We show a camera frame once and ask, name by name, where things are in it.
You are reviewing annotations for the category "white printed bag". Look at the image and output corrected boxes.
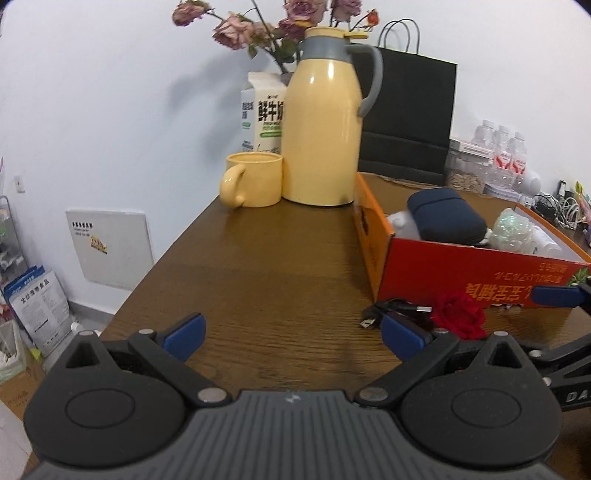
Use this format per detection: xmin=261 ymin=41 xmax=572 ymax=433
xmin=2 ymin=265 xmax=71 ymax=357

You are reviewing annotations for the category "printed tin box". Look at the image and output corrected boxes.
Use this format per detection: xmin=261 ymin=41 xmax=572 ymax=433
xmin=484 ymin=182 xmax=522 ymax=200

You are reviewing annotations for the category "small white carton box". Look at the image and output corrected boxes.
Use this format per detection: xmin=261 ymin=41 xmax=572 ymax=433
xmin=449 ymin=137 xmax=494 ymax=158

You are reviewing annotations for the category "orange cardboard box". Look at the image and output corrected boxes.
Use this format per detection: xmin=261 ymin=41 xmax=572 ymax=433
xmin=353 ymin=172 xmax=591 ymax=311

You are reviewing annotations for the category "dried pink rose bouquet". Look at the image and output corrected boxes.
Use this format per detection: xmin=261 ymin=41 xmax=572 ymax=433
xmin=172 ymin=0 xmax=380 ymax=75

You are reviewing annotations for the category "white cable tangle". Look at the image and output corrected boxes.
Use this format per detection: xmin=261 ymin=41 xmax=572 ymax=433
xmin=554 ymin=196 xmax=585 ymax=228

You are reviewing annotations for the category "colourful snack packet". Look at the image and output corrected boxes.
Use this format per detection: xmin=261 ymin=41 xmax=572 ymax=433
xmin=573 ymin=181 xmax=591 ymax=213

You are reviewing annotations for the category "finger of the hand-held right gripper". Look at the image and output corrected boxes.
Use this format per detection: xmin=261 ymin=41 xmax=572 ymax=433
xmin=526 ymin=335 xmax=591 ymax=386
xmin=531 ymin=282 xmax=591 ymax=308

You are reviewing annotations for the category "black usb cable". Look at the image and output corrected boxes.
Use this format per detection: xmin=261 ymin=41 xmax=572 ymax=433
xmin=360 ymin=298 xmax=433 ymax=329

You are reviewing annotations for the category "iridescent wrap ball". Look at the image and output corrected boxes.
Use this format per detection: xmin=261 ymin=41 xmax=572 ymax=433
xmin=488 ymin=208 xmax=536 ymax=252

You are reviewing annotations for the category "yellow thermos jug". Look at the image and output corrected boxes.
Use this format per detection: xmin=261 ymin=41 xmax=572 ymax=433
xmin=280 ymin=27 xmax=384 ymax=207

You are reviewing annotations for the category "clear seed container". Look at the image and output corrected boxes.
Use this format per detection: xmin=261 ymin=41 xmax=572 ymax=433
xmin=444 ymin=150 xmax=491 ymax=195

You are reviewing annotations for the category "white milk carton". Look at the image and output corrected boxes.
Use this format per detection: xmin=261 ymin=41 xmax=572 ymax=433
xmin=240 ymin=71 xmax=289 ymax=155

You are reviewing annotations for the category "navy zip case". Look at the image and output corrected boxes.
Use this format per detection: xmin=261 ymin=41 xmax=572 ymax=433
xmin=406 ymin=187 xmax=489 ymax=244

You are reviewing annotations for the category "white wall panel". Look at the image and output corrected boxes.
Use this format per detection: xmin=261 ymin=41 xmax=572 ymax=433
xmin=65 ymin=209 xmax=155 ymax=291

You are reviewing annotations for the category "red fabric rose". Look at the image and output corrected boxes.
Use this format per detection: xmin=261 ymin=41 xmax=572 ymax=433
xmin=429 ymin=292 xmax=488 ymax=341

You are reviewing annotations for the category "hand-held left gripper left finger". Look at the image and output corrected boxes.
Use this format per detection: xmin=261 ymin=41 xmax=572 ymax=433
xmin=59 ymin=313 xmax=233 ymax=408

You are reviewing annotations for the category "yellow mug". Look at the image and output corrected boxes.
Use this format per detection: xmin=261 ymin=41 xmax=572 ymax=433
xmin=219 ymin=152 xmax=283 ymax=209

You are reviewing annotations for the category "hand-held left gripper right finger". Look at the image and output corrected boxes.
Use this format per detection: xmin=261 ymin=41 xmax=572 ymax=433
xmin=355 ymin=312 xmax=532 ymax=408

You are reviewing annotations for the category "black paper bag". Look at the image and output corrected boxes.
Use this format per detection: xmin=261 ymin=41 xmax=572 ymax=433
xmin=358 ymin=19 xmax=459 ymax=186

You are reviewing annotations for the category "white robot figure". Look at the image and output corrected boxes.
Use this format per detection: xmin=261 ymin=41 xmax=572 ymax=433
xmin=517 ymin=168 xmax=543 ymax=204

